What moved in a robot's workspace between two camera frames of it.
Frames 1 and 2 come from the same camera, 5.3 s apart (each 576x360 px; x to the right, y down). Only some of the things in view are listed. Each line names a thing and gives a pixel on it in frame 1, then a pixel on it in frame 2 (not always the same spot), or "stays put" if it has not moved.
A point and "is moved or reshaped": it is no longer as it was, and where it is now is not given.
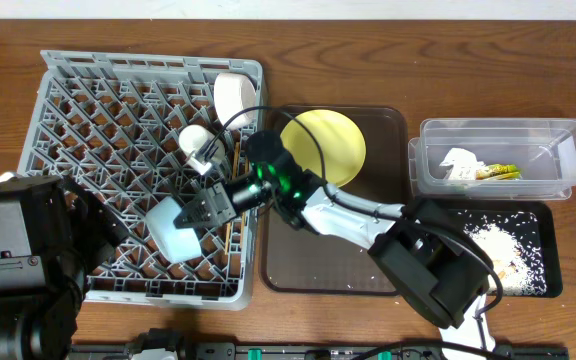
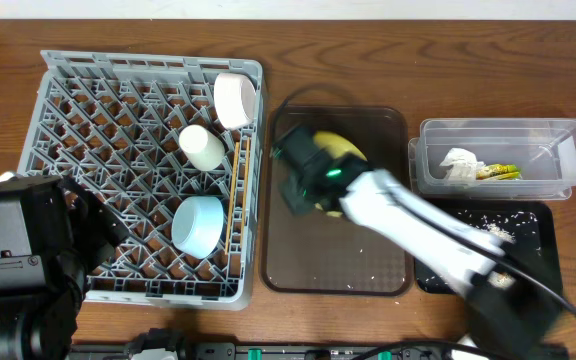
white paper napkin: [465, 164] stays put
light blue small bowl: [176, 243] is moved or reshaped
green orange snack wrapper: [499, 172] stays put
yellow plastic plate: [341, 141] is moved or reshaped
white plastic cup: [201, 148] stays put
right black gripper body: [219, 203] to [294, 163]
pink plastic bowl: [234, 92] stays put
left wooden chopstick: [234, 172] stays put
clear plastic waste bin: [525, 159] stays put
